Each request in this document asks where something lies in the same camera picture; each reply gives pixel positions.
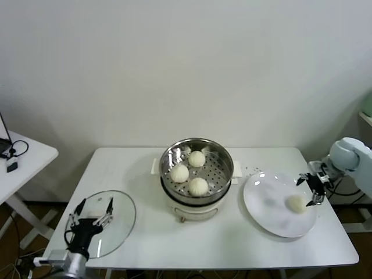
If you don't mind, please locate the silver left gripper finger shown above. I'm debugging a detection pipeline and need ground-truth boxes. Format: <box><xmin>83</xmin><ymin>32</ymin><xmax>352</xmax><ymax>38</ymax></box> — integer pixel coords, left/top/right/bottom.
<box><xmin>92</xmin><ymin>196</ymin><xmax>115</xmax><ymax>227</ymax></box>
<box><xmin>68</xmin><ymin>198</ymin><xmax>87</xmax><ymax>227</ymax></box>

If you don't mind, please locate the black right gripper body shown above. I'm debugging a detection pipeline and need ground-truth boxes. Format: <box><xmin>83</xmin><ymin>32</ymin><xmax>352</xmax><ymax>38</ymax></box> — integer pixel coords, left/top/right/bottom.
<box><xmin>306</xmin><ymin>173</ymin><xmax>326</xmax><ymax>195</ymax></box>

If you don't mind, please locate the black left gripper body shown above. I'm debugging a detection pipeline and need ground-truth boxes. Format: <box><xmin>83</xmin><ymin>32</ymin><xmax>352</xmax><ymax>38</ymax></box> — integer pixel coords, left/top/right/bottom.
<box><xmin>67</xmin><ymin>217</ymin><xmax>104</xmax><ymax>256</ymax></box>

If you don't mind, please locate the white steamed baozi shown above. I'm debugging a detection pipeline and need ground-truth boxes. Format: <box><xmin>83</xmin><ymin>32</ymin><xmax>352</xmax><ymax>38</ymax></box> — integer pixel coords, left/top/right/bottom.
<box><xmin>188</xmin><ymin>151</ymin><xmax>206</xmax><ymax>168</ymax></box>
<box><xmin>170</xmin><ymin>164</ymin><xmax>189</xmax><ymax>184</ymax></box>
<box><xmin>188</xmin><ymin>177</ymin><xmax>209</xmax><ymax>196</ymax></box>
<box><xmin>287</xmin><ymin>195</ymin><xmax>307</xmax><ymax>214</ymax></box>

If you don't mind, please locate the perforated stainless steamer basket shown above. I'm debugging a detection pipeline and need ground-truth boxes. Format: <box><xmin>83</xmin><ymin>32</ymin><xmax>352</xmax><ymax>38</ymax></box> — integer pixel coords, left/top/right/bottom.
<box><xmin>159</xmin><ymin>138</ymin><xmax>235</xmax><ymax>206</ymax></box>

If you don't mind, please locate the round glass pot lid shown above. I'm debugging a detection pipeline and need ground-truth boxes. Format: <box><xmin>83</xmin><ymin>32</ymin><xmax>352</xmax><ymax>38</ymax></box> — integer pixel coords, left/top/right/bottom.
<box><xmin>66</xmin><ymin>189</ymin><xmax>137</xmax><ymax>259</ymax></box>

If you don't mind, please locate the white round plate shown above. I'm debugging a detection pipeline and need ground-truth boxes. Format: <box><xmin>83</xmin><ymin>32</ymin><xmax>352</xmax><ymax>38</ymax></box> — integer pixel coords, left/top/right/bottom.
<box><xmin>238</xmin><ymin>171</ymin><xmax>318</xmax><ymax>239</ymax></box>

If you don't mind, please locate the white side table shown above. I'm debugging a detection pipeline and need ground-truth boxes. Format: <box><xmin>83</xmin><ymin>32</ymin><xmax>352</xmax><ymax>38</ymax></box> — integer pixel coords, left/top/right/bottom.
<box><xmin>0</xmin><ymin>129</ymin><xmax>68</xmax><ymax>251</ymax></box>

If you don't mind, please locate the black and white adapter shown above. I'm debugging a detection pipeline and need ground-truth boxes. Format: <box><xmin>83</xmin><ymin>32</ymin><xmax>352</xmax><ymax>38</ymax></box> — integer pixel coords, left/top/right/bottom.
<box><xmin>6</xmin><ymin>156</ymin><xmax>20</xmax><ymax>173</ymax></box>

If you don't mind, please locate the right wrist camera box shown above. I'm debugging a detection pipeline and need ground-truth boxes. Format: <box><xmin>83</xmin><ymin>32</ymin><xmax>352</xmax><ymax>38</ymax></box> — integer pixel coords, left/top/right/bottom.
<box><xmin>307</xmin><ymin>160</ymin><xmax>334</xmax><ymax>184</ymax></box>

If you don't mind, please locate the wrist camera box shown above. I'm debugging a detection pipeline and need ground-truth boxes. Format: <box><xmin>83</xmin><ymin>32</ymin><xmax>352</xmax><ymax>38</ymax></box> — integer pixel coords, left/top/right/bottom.
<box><xmin>33</xmin><ymin>250</ymin><xmax>70</xmax><ymax>267</ymax></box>
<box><xmin>307</xmin><ymin>160</ymin><xmax>334</xmax><ymax>184</ymax></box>

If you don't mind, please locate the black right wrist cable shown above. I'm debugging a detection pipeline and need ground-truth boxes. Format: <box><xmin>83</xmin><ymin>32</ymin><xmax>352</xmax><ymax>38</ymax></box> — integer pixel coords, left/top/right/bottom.
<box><xmin>325</xmin><ymin>177</ymin><xmax>344</xmax><ymax>196</ymax></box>

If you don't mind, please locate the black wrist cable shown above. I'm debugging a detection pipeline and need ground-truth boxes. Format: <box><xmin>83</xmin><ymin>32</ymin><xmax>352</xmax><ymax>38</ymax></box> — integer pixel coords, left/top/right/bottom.
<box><xmin>63</xmin><ymin>230</ymin><xmax>74</xmax><ymax>252</ymax></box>
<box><xmin>325</xmin><ymin>177</ymin><xmax>344</xmax><ymax>196</ymax></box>

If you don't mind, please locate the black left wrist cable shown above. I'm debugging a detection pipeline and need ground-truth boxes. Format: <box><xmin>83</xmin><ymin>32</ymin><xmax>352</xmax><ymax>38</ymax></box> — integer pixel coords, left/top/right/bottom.
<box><xmin>63</xmin><ymin>230</ymin><xmax>74</xmax><ymax>252</ymax></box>

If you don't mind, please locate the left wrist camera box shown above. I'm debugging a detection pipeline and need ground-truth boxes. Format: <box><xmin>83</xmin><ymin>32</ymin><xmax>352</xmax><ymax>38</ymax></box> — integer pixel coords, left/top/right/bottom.
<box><xmin>33</xmin><ymin>250</ymin><xmax>70</xmax><ymax>267</ymax></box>

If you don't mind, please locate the white furniture base frame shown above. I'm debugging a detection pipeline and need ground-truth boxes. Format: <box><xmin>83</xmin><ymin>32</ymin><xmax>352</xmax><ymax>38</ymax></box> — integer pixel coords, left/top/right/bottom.
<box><xmin>332</xmin><ymin>203</ymin><xmax>372</xmax><ymax>235</ymax></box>

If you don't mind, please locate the black laptop cable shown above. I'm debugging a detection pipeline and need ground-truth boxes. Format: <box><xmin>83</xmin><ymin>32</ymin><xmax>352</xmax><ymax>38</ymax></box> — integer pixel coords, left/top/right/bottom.
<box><xmin>0</xmin><ymin>139</ymin><xmax>30</xmax><ymax>160</ymax></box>

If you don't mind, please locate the black cable and device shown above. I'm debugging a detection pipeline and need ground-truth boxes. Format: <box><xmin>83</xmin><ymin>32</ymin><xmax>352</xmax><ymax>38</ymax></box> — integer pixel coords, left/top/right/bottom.
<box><xmin>0</xmin><ymin>111</ymin><xmax>14</xmax><ymax>155</ymax></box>

